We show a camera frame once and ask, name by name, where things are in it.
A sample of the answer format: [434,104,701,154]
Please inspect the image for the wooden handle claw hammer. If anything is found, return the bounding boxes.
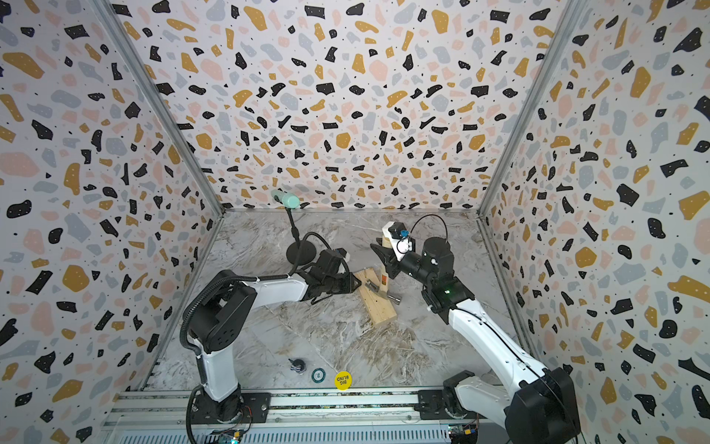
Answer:
[370,237,401,305]

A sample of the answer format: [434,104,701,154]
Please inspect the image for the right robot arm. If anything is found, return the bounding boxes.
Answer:
[371,237,581,443]

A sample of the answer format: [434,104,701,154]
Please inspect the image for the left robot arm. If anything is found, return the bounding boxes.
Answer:
[179,249,362,423]

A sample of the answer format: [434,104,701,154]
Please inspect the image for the wooden block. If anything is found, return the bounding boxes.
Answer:
[354,268,398,327]

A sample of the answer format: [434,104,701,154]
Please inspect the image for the black microphone stand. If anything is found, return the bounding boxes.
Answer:
[286,208,316,266]

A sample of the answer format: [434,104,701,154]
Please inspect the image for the small dark clip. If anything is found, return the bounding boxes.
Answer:
[290,358,307,374]

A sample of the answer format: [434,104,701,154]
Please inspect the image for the yellow round sticker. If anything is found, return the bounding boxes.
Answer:
[334,371,353,391]

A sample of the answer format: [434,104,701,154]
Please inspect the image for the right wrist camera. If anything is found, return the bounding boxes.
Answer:
[382,221,415,261]

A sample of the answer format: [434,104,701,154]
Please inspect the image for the green ring sticker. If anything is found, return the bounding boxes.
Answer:
[311,368,325,384]

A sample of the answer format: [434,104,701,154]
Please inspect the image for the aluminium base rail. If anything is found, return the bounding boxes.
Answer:
[97,387,511,443]

